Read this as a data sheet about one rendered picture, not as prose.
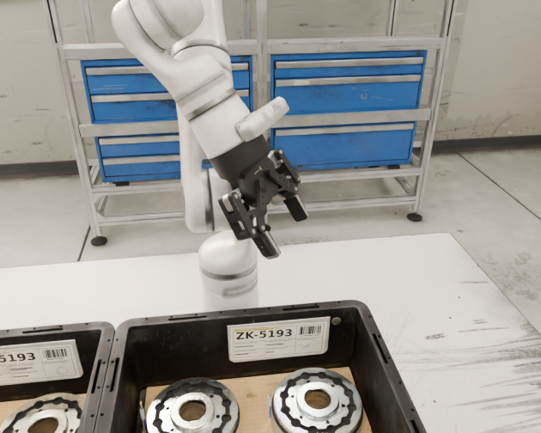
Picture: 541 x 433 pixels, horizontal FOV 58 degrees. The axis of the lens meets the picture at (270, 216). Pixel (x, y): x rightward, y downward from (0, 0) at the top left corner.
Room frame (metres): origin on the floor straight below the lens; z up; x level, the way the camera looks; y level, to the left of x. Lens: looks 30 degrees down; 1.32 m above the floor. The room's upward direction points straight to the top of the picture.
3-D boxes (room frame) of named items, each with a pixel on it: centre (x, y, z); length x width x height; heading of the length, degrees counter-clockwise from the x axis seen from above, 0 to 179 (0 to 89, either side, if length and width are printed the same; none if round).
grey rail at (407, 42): (2.20, 0.04, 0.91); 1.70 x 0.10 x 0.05; 98
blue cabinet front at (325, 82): (2.23, -0.36, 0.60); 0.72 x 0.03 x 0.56; 98
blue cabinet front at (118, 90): (2.11, 0.43, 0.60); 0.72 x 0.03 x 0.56; 98
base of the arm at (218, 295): (0.63, 0.07, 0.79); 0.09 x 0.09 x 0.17; 87
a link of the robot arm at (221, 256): (0.63, 0.07, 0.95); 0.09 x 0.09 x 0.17; 10
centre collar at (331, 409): (0.37, -0.05, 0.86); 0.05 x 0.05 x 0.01
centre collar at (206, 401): (0.36, 0.09, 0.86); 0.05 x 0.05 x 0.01
